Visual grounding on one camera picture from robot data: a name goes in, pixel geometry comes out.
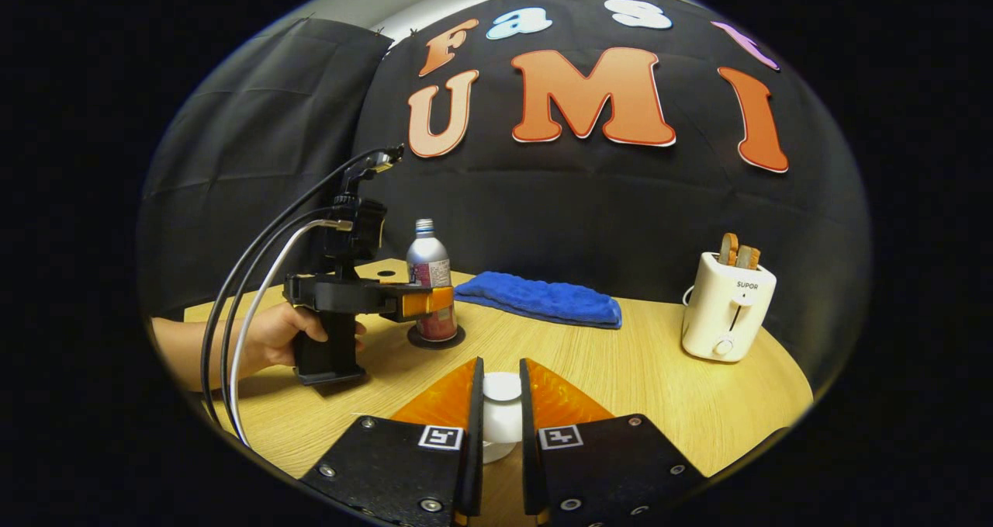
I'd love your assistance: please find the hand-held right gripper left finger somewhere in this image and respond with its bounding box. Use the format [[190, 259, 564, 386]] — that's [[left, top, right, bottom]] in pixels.
[[299, 356, 486, 526]]

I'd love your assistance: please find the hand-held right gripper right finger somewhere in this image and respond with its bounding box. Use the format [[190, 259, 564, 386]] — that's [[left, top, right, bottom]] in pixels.
[[518, 356, 708, 526]]

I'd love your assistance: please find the white teacup lid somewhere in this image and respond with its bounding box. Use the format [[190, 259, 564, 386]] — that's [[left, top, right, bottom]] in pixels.
[[482, 371, 524, 465]]

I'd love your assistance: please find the silver water bottle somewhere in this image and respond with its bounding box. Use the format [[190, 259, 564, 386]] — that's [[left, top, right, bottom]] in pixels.
[[406, 219, 458, 342]]

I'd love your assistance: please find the dark round coaster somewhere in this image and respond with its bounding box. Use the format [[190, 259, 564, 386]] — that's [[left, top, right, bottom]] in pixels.
[[407, 324, 466, 350]]

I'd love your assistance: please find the blue towel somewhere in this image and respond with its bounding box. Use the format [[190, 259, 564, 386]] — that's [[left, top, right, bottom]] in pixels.
[[454, 271, 623, 330]]

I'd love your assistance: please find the black backdrop cloth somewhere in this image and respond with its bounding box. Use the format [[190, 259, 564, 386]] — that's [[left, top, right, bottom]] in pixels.
[[140, 0, 870, 373]]

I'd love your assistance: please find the white toaster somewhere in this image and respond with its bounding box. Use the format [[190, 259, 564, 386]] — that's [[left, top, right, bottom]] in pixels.
[[681, 251, 777, 363]]

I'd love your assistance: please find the black cable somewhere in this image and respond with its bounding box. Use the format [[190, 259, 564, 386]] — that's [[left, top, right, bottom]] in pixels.
[[200, 151, 389, 427], [221, 209, 342, 419]]

